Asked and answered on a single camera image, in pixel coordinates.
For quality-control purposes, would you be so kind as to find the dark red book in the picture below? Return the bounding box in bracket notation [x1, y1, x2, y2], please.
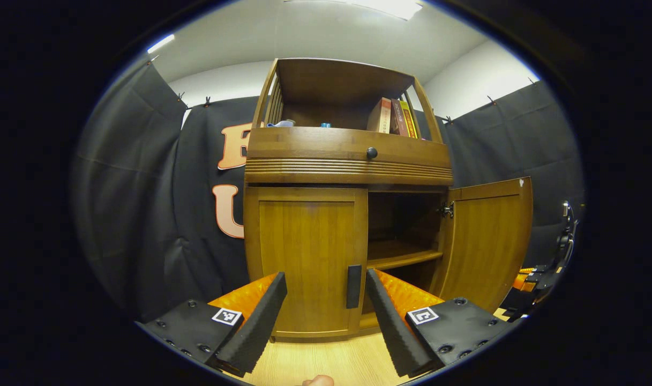
[390, 99, 409, 136]

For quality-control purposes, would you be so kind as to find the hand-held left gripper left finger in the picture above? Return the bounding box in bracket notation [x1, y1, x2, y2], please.
[136, 271, 288, 378]

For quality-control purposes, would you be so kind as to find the wooden double-door shoe cabinet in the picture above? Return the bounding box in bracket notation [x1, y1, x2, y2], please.
[243, 58, 455, 344]

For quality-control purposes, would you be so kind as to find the beige red book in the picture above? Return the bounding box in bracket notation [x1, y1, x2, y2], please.
[366, 97, 392, 133]

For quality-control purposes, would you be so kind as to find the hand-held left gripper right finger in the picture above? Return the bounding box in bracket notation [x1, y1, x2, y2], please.
[365, 268, 514, 378]

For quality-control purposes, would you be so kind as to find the wooden cabinet drawer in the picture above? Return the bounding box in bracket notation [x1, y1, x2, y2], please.
[245, 127, 453, 185]

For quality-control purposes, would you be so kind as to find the ceiling light panel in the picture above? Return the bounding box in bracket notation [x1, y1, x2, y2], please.
[146, 34, 175, 54]
[283, 0, 424, 21]

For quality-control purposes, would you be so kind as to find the black backdrop cloth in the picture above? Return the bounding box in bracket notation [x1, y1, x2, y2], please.
[71, 62, 584, 322]

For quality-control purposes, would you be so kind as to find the wooden shoe cabinet door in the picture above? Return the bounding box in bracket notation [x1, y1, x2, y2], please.
[430, 177, 534, 314]
[244, 187, 368, 339]

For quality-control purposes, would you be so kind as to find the yellow book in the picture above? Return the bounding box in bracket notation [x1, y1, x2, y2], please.
[400, 100, 418, 139]

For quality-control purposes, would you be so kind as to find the wooden inner shelf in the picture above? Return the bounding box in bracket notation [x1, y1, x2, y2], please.
[366, 240, 444, 270]

